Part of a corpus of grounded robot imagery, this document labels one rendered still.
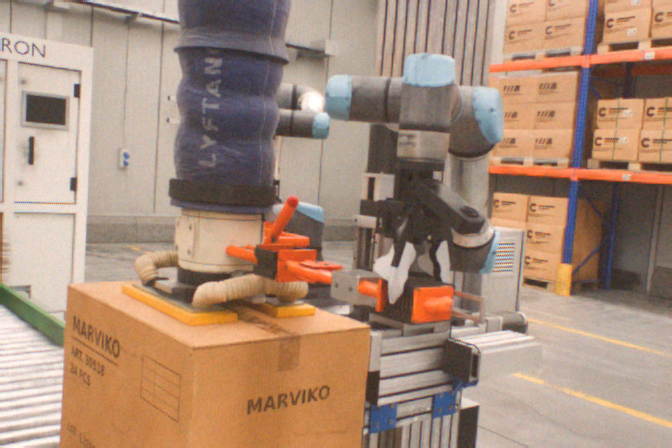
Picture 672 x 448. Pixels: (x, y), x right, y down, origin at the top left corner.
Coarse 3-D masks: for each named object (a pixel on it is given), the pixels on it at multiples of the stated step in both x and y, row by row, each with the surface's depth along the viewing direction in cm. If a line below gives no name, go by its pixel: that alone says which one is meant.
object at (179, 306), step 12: (132, 288) 151; (144, 288) 150; (156, 288) 149; (144, 300) 145; (156, 300) 141; (168, 300) 140; (180, 300) 140; (192, 300) 138; (168, 312) 136; (180, 312) 132; (192, 312) 132; (204, 312) 133; (216, 312) 134; (228, 312) 135; (192, 324) 129; (204, 324) 131
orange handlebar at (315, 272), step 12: (264, 240) 161; (288, 240) 165; (300, 240) 167; (228, 252) 141; (240, 252) 138; (252, 252) 135; (288, 264) 125; (300, 264) 122; (312, 264) 120; (324, 264) 121; (336, 264) 123; (300, 276) 123; (312, 276) 119; (324, 276) 116; (360, 288) 109; (372, 288) 107; (432, 300) 99; (444, 300) 99; (432, 312) 99; (444, 312) 100
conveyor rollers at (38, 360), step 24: (0, 312) 351; (0, 336) 309; (24, 336) 308; (48, 336) 313; (0, 360) 275; (24, 360) 274; (48, 360) 279; (0, 384) 250; (24, 384) 248; (48, 384) 252; (0, 408) 226; (24, 408) 224; (48, 408) 227; (0, 432) 209; (24, 432) 206; (48, 432) 210
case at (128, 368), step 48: (96, 288) 158; (96, 336) 147; (144, 336) 130; (192, 336) 122; (240, 336) 125; (288, 336) 128; (336, 336) 136; (96, 384) 147; (144, 384) 130; (192, 384) 116; (240, 384) 122; (288, 384) 129; (336, 384) 137; (96, 432) 147; (144, 432) 130; (192, 432) 117; (240, 432) 124; (288, 432) 131; (336, 432) 139
